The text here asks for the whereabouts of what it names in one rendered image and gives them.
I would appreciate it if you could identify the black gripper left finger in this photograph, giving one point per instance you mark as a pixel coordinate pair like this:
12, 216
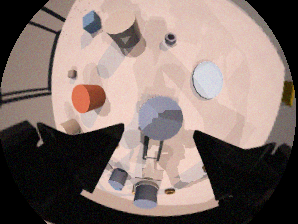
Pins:
86, 154

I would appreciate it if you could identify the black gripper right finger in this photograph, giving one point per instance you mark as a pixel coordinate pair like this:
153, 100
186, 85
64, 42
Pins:
226, 164

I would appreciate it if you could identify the beige cylinder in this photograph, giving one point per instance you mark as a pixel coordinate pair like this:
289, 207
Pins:
71, 127
123, 28

